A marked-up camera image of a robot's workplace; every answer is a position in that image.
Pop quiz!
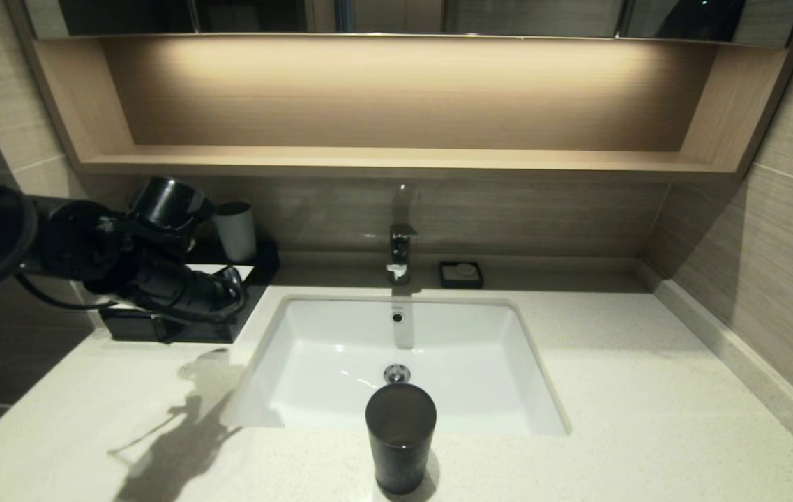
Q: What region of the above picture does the black soap dish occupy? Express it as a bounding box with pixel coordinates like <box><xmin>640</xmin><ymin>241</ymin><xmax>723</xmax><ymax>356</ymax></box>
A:
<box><xmin>438</xmin><ymin>261</ymin><xmax>484</xmax><ymax>289</ymax></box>

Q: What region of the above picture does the dark grey tumbler cup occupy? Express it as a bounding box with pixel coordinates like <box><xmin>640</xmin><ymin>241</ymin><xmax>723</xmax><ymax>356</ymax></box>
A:
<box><xmin>365</xmin><ymin>383</ymin><xmax>438</xmax><ymax>496</ymax></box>

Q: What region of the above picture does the wooden wall shelf niche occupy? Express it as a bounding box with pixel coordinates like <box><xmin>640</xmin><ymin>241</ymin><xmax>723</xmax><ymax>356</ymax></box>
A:
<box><xmin>33</xmin><ymin>35</ymin><xmax>789</xmax><ymax>182</ymax></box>

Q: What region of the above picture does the pale grey cup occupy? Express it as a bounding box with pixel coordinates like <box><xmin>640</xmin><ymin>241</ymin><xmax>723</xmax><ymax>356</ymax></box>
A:
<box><xmin>213</xmin><ymin>202</ymin><xmax>258</xmax><ymax>264</ymax></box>

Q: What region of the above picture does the mirrored wall cabinet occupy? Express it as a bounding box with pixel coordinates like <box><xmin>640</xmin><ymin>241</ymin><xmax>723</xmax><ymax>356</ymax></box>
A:
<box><xmin>23</xmin><ymin>0</ymin><xmax>793</xmax><ymax>48</ymax></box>

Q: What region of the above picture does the black box drawer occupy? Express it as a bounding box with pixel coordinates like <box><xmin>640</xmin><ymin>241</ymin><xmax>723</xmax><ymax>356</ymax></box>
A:
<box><xmin>102</xmin><ymin>309</ymin><xmax>233</xmax><ymax>344</ymax></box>

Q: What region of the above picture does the white ceramic sink basin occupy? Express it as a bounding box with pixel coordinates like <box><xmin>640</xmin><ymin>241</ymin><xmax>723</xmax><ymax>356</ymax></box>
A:
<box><xmin>222</xmin><ymin>294</ymin><xmax>570</xmax><ymax>436</ymax></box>

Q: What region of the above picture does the chrome basin faucet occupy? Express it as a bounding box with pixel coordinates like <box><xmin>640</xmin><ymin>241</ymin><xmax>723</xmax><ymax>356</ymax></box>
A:
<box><xmin>386</xmin><ymin>224</ymin><xmax>418</xmax><ymax>285</ymax></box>

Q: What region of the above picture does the black amenity drawer box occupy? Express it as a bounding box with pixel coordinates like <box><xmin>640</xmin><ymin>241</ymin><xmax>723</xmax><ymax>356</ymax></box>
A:
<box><xmin>100</xmin><ymin>240</ymin><xmax>282</xmax><ymax>344</ymax></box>

